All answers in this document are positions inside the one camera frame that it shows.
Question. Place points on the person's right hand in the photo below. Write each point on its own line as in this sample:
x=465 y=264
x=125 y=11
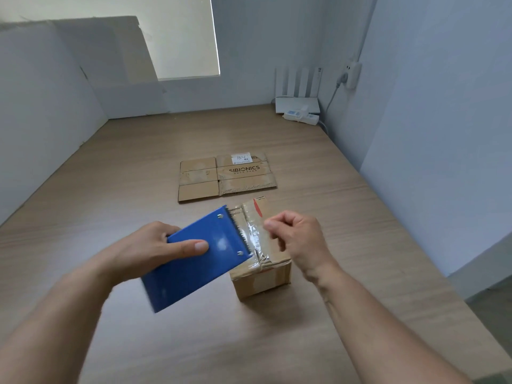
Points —
x=304 y=243

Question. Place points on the person's left hand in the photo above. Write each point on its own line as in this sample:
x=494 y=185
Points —
x=140 y=251

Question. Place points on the clear yellowish tape roll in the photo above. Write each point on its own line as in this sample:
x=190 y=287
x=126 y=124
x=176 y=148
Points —
x=256 y=239

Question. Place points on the blue tape dispenser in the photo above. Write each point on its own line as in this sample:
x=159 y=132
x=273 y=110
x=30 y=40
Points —
x=192 y=267

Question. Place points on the peeled-surface cardboard box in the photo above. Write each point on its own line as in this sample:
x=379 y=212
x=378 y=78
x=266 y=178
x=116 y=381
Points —
x=264 y=281

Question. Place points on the black-lettered cardboard box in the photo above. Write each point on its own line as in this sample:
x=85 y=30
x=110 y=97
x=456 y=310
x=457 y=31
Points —
x=198 y=177

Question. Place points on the person's left forearm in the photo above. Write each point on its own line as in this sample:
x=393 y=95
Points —
x=48 y=327

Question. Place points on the person's right forearm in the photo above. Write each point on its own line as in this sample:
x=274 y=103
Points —
x=392 y=331

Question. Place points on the white power strip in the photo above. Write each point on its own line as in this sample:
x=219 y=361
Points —
x=312 y=119

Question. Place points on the white router with antennas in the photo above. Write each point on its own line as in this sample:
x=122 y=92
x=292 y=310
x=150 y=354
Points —
x=298 y=105

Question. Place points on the white foam partition board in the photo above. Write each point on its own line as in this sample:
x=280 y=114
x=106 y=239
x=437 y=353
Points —
x=44 y=123

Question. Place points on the bright window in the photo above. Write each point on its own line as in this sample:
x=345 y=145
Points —
x=180 y=35

